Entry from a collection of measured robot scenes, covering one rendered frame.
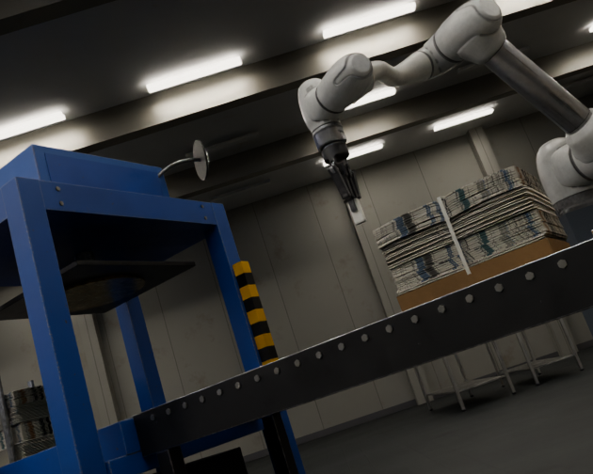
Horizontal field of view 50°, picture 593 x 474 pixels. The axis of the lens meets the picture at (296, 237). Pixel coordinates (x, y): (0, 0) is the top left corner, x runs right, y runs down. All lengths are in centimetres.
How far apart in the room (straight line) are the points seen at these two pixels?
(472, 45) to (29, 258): 147
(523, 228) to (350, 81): 59
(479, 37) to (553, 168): 57
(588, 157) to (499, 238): 86
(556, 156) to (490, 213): 93
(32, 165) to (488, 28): 152
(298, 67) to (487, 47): 645
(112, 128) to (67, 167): 621
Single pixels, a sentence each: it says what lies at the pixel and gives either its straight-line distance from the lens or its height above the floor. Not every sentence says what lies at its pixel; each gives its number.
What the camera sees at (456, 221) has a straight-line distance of 154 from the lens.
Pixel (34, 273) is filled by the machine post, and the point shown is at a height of 125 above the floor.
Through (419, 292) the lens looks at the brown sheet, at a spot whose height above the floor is 84.
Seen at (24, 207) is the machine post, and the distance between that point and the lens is 201.
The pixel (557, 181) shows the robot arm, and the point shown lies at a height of 112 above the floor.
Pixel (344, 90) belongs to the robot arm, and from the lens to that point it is 175.
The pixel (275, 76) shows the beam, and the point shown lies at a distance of 845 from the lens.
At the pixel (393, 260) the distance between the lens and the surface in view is 159.
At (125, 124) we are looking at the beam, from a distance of 852.
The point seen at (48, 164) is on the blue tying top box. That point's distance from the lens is 231.
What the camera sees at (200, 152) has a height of 176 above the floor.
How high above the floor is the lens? 68
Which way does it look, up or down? 14 degrees up
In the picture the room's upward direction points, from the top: 18 degrees counter-clockwise
